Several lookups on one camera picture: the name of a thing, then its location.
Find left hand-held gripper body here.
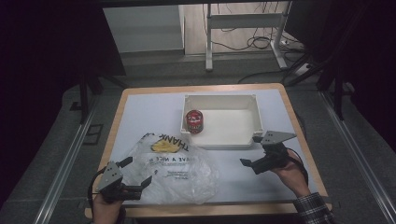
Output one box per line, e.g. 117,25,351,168
94,161,144,204

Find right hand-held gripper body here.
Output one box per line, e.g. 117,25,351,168
252,130,298,175

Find white plastic bin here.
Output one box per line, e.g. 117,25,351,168
179,93,264,151

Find clear printed plastic bag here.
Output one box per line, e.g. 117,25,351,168
119,132,220,206

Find red can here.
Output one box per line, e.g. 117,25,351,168
185,108,205,135

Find person's right hand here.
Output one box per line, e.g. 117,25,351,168
270,149,308,198

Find person's left hand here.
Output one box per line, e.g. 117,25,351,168
92,192,125,224

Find white table mat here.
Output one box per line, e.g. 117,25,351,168
109,89,320,207

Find wooden table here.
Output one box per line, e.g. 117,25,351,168
84,82,333,219

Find black stand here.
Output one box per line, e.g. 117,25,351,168
315,52,347,121
77,52,129,125

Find white power strip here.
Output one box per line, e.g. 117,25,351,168
293,63,313,77

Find grey cabinet panel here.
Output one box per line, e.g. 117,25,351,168
102,4,186,54

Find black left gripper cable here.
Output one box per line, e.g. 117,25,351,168
87,167,106,216

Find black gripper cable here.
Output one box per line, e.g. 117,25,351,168
286,148,310,188
87,167,106,216

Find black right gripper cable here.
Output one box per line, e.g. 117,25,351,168
286,148,310,188

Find metal floor rail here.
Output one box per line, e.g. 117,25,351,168
32,98,101,224
318,91,396,224

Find tangled black floor cables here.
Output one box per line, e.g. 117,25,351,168
204,2,304,53

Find white metal desk frame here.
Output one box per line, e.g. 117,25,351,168
203,1,294,73

